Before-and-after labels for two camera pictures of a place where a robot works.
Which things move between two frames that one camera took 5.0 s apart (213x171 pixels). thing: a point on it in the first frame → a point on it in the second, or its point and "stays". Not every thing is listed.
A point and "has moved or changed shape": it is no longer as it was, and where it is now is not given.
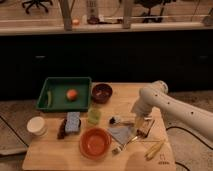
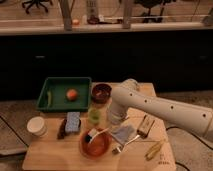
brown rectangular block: x=145 y=128 stays
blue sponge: x=72 y=122 stays
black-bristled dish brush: x=122 y=119 has moved or changed shape
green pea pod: x=49 y=98 stays
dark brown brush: x=61 y=132 stays
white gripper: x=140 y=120 → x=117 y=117
